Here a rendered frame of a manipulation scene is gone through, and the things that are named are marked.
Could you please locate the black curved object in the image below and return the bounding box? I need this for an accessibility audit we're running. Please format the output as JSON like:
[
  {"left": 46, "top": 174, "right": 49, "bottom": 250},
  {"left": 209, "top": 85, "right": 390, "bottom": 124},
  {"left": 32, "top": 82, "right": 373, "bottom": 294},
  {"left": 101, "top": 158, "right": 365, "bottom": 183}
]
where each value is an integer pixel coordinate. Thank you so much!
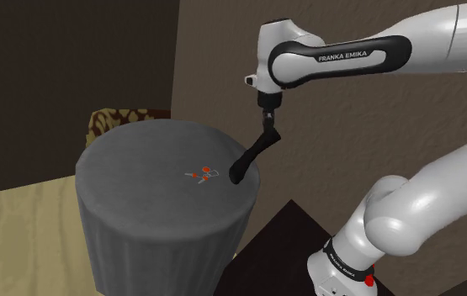
[{"left": 228, "top": 124, "right": 282, "bottom": 186}]

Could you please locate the dark robot stand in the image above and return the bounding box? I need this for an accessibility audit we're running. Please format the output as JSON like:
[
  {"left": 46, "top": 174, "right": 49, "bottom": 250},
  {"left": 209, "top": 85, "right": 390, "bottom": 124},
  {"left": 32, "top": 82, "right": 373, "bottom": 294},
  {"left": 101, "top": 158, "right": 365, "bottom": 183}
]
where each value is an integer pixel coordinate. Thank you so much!
[{"left": 212, "top": 199, "right": 399, "bottom": 296}]

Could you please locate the grey round covered table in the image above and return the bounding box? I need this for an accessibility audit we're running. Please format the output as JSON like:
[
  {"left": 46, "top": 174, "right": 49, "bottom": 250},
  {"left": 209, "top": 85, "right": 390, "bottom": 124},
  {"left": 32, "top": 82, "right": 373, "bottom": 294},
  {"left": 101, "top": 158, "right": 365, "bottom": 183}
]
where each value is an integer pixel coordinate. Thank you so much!
[{"left": 75, "top": 119, "right": 262, "bottom": 296}]

